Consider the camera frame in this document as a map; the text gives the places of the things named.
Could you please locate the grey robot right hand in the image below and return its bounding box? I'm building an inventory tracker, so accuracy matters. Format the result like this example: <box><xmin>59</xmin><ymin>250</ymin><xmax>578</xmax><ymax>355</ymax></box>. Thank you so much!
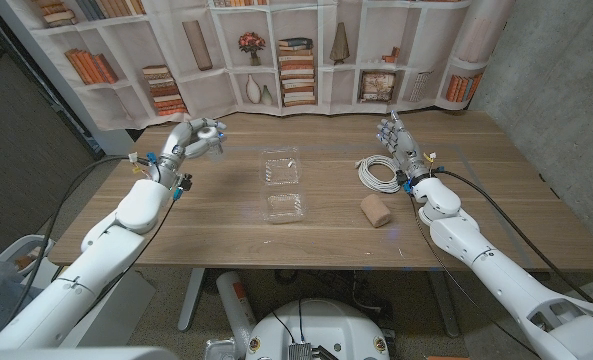
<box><xmin>375</xmin><ymin>110</ymin><xmax>431</xmax><ymax>181</ymax></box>

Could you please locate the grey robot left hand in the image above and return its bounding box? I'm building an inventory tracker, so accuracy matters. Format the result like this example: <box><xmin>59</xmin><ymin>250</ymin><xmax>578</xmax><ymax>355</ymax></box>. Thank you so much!
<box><xmin>150</xmin><ymin>117</ymin><xmax>228</xmax><ymax>184</ymax></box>

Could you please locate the clear plastic clamshell container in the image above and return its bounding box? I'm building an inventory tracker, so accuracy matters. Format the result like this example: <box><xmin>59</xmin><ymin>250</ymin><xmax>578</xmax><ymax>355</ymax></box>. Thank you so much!
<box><xmin>258</xmin><ymin>146</ymin><xmax>307</xmax><ymax>225</ymax></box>

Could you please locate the printed bookshelf backdrop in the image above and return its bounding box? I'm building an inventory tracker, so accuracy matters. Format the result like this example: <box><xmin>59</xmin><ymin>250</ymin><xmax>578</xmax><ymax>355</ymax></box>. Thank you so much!
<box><xmin>0</xmin><ymin>0</ymin><xmax>517</xmax><ymax>131</ymax></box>

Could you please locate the tan bandage roll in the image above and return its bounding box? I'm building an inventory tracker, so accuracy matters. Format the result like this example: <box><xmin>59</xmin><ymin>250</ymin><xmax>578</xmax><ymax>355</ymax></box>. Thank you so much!
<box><xmin>359</xmin><ymin>193</ymin><xmax>393</xmax><ymax>229</ymax></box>

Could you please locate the grey table leg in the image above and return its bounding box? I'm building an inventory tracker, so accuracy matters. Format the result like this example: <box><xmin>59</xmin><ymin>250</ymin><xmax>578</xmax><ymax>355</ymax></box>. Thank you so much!
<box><xmin>177</xmin><ymin>268</ymin><xmax>206</xmax><ymax>333</ymax></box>
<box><xmin>428</xmin><ymin>269</ymin><xmax>461</xmax><ymax>339</ymax></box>

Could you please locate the white roll with orange label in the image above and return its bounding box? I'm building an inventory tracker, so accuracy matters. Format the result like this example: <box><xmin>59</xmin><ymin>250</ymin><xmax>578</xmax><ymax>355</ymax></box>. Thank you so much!
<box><xmin>215</xmin><ymin>270</ymin><xmax>258</xmax><ymax>359</ymax></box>

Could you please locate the white plastic bin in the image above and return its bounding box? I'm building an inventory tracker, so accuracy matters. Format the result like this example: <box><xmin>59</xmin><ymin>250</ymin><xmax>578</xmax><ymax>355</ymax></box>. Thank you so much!
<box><xmin>0</xmin><ymin>233</ymin><xmax>56</xmax><ymax>277</ymax></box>

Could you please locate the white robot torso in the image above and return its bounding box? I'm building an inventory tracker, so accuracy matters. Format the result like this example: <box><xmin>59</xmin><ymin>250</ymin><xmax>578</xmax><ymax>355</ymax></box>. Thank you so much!
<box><xmin>244</xmin><ymin>298</ymin><xmax>392</xmax><ymax>360</ymax></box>

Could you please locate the aluminium foil tray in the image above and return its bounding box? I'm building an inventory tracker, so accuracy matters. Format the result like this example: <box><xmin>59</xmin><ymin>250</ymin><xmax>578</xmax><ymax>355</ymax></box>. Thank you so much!
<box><xmin>204</xmin><ymin>337</ymin><xmax>250</xmax><ymax>360</ymax></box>

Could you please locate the coiled white charging cable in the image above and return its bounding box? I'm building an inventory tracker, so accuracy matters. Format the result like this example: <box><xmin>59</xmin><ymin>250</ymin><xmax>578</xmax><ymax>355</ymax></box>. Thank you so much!
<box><xmin>354</xmin><ymin>153</ymin><xmax>403</xmax><ymax>195</ymax></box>

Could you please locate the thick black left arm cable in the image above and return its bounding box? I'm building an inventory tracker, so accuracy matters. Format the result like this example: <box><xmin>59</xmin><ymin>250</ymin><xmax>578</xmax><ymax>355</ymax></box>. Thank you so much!
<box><xmin>5</xmin><ymin>155</ymin><xmax>152</xmax><ymax>326</ymax></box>

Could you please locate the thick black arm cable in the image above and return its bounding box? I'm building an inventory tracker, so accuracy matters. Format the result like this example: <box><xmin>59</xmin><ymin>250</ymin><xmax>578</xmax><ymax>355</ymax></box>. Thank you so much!
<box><xmin>434</xmin><ymin>167</ymin><xmax>593</xmax><ymax>306</ymax></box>
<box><xmin>5</xmin><ymin>155</ymin><xmax>152</xmax><ymax>326</ymax></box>

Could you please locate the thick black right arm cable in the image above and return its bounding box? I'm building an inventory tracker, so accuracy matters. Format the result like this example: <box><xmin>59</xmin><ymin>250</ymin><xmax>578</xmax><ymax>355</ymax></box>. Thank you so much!
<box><xmin>434</xmin><ymin>167</ymin><xmax>593</xmax><ymax>306</ymax></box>

